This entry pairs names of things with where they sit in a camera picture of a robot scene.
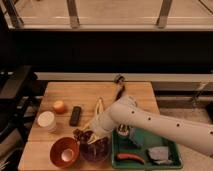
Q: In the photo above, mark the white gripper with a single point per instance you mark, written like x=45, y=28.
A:
x=102, y=126

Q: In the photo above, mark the bunch of dark grapes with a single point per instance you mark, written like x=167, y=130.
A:
x=83, y=137

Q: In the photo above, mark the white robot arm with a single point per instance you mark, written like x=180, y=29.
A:
x=195, y=135

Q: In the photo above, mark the purple bowl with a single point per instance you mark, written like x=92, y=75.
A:
x=95, y=152

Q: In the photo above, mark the white cup in orange bowl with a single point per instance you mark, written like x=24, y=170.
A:
x=67, y=155

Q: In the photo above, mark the orange bowl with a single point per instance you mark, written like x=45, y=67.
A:
x=58, y=147

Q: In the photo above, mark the black remote control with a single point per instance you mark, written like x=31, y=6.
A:
x=75, y=116

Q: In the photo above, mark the orange carrot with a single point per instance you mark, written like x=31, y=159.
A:
x=126, y=156

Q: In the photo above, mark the teal cloth in tray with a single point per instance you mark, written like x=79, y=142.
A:
x=136, y=138

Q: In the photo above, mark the orange fruit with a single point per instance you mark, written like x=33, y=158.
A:
x=59, y=107

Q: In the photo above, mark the green plastic tray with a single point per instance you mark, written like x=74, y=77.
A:
x=124, y=145

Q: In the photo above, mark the grey folded cloth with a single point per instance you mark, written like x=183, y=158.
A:
x=160, y=155

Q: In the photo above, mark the black chair at left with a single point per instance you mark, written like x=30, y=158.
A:
x=12, y=88

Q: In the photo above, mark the black handled pizza cutter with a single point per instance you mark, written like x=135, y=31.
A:
x=119, y=81

